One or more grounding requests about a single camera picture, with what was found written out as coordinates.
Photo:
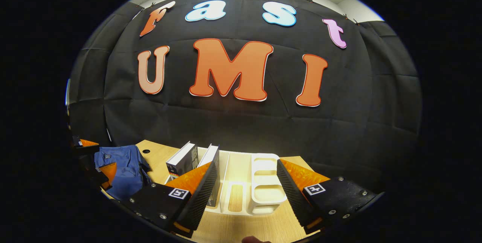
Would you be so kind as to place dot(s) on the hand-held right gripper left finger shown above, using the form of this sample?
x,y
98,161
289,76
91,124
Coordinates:
x,y
203,197

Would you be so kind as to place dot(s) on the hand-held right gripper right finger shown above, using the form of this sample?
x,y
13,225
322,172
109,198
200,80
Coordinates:
x,y
292,197

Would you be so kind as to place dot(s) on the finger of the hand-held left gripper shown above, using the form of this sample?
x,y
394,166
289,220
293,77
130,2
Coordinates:
x,y
88,144
107,173

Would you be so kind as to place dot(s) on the blue schoolbag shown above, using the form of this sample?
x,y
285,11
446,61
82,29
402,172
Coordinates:
x,y
120,175

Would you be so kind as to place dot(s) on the white bookshelf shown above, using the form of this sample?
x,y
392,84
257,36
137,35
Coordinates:
x,y
265,194

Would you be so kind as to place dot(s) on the portrait cover book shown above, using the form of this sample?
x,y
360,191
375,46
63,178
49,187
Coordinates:
x,y
180,162

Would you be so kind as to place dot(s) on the blue cover book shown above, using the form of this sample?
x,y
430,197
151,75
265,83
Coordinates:
x,y
209,154

